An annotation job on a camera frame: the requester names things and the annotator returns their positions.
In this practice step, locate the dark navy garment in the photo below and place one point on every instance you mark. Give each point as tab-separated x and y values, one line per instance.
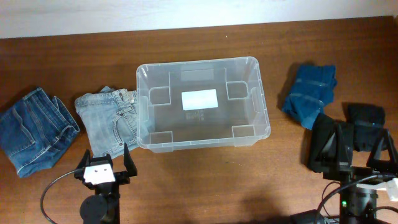
369	121

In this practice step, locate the dark blue folded jeans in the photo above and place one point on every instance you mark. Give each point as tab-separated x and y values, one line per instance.
36	132

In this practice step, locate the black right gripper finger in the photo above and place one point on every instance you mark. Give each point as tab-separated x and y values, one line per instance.
340	146
383	143

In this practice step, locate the black garment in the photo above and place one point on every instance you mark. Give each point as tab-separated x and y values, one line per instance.
323	140

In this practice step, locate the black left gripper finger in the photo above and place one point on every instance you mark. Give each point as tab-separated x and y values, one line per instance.
85	161
128	162

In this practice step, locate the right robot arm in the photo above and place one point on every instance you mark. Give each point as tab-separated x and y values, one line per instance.
355	200

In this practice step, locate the white label in container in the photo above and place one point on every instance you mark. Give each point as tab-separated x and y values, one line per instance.
198	100

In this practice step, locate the light blue jeans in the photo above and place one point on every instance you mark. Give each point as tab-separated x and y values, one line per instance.
110	120

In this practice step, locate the clear plastic storage container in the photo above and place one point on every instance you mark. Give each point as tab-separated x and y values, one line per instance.
241	118

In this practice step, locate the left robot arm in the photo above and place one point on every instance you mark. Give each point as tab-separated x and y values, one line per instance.
103	207

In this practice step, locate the teal blue garment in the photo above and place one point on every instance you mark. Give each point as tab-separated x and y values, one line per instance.
311	91

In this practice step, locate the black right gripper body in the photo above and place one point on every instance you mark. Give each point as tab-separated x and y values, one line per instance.
352	174

